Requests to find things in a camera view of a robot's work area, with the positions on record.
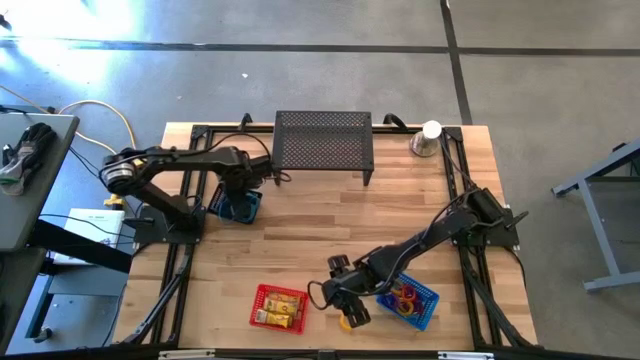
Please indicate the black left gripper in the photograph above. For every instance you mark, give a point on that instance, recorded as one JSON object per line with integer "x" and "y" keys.
{"x": 240, "y": 187}

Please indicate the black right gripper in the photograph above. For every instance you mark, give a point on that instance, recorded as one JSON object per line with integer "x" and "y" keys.
{"x": 350, "y": 290}

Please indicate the black plastic basket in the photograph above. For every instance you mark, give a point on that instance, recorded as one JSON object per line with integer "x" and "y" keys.
{"x": 216, "y": 200}

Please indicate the blue plastic basket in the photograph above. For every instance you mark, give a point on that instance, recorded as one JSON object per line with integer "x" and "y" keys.
{"x": 425, "y": 312}

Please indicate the red plastic basket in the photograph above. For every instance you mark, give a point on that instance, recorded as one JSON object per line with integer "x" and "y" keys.
{"x": 257, "y": 300}

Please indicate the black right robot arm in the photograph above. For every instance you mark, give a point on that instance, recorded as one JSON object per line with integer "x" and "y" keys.
{"x": 440, "y": 235}

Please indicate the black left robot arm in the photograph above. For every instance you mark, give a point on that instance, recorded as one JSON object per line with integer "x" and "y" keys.
{"x": 165, "y": 160}

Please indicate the black side desk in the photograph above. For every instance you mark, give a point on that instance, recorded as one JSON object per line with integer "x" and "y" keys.
{"x": 80, "y": 245}

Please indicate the black mesh shelf riser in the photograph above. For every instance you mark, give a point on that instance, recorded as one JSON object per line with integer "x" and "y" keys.
{"x": 322, "y": 145}

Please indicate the white box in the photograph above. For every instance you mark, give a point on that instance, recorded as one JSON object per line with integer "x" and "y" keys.
{"x": 95, "y": 220}

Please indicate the black grey work glove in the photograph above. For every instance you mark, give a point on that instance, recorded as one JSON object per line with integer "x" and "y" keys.
{"x": 35, "y": 145}

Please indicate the grey side table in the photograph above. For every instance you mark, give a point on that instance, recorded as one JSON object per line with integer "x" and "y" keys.
{"x": 20, "y": 220}

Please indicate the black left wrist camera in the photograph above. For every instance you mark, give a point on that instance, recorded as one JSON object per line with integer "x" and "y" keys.
{"x": 262, "y": 167}

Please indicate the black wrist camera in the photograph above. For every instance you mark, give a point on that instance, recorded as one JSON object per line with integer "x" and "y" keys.
{"x": 262, "y": 167}
{"x": 339, "y": 262}

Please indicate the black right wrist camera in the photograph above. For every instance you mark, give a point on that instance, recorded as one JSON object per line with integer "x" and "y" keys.
{"x": 339, "y": 262}

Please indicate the grey metal table frame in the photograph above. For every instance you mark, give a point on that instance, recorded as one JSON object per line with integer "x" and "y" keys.
{"x": 597, "y": 235}

